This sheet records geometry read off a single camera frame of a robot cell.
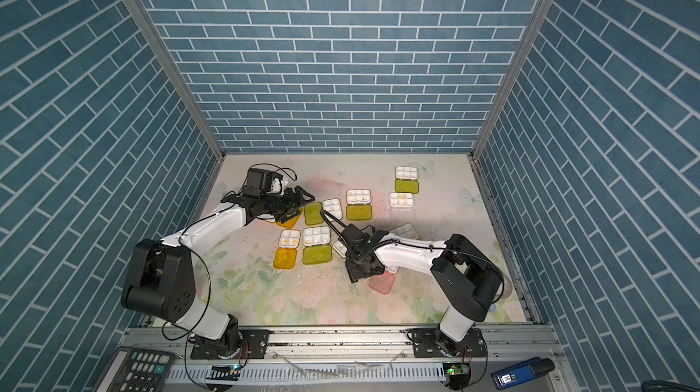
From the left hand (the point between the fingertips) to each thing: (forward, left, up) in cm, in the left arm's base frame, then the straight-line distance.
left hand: (314, 204), depth 87 cm
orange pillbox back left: (+1, +11, -14) cm, 18 cm away
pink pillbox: (-20, -22, -14) cm, 33 cm away
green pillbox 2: (-8, 0, -15) cm, 17 cm away
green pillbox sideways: (+5, +3, -15) cm, 16 cm away
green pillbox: (+8, -15, -13) cm, 21 cm away
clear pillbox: (+11, -31, -13) cm, 36 cm away
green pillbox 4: (+22, -34, -13) cm, 43 cm away
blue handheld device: (-43, -55, -9) cm, 71 cm away
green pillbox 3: (-9, -8, -14) cm, 18 cm away
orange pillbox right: (-2, -31, -13) cm, 34 cm away
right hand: (-17, -15, -14) cm, 27 cm away
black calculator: (-43, +42, -13) cm, 61 cm away
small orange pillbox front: (-11, +10, -15) cm, 21 cm away
